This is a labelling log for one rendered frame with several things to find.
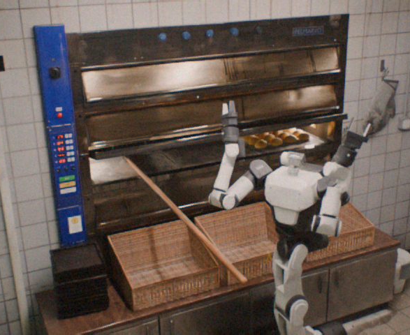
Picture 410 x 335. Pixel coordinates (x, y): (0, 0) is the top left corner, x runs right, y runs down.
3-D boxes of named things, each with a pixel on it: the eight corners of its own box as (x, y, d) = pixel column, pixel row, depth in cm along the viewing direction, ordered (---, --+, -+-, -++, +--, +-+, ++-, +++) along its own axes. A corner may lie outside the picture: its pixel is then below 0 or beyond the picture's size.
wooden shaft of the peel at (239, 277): (249, 285, 234) (249, 279, 233) (242, 287, 233) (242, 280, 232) (130, 161, 381) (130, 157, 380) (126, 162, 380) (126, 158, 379)
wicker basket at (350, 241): (268, 234, 407) (269, 199, 398) (332, 218, 428) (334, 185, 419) (306, 264, 365) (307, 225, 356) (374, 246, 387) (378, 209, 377)
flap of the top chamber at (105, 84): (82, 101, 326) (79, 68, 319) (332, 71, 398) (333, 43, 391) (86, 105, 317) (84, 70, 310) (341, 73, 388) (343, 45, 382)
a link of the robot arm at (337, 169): (339, 155, 252) (329, 179, 255) (357, 162, 257) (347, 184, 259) (327, 148, 262) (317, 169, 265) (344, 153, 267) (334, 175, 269)
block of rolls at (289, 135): (219, 129, 452) (219, 122, 450) (270, 121, 471) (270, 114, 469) (258, 149, 400) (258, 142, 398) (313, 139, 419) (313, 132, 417)
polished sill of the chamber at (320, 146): (90, 190, 345) (89, 184, 343) (328, 146, 417) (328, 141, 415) (93, 193, 340) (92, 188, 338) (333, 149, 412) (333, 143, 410)
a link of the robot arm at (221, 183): (215, 167, 293) (204, 202, 291) (228, 169, 285) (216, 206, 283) (230, 172, 299) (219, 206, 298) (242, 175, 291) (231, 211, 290)
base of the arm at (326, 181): (324, 211, 286) (330, 195, 294) (348, 209, 278) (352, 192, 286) (311, 192, 279) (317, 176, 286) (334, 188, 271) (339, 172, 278)
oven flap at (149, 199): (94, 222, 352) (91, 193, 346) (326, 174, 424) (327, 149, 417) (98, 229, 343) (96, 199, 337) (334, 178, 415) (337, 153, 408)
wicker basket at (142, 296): (109, 273, 359) (105, 234, 350) (189, 253, 382) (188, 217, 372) (133, 313, 318) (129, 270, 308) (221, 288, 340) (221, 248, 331)
